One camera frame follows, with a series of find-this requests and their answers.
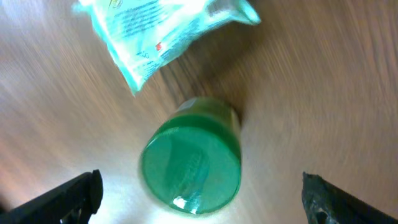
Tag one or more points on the green lid jar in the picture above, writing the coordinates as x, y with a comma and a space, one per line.
193, 162

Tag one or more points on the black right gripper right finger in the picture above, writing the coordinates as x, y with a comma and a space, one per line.
325, 203

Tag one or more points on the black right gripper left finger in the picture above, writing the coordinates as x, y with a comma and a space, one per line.
74, 201

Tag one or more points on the teal wipes packet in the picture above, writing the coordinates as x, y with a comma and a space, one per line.
145, 35

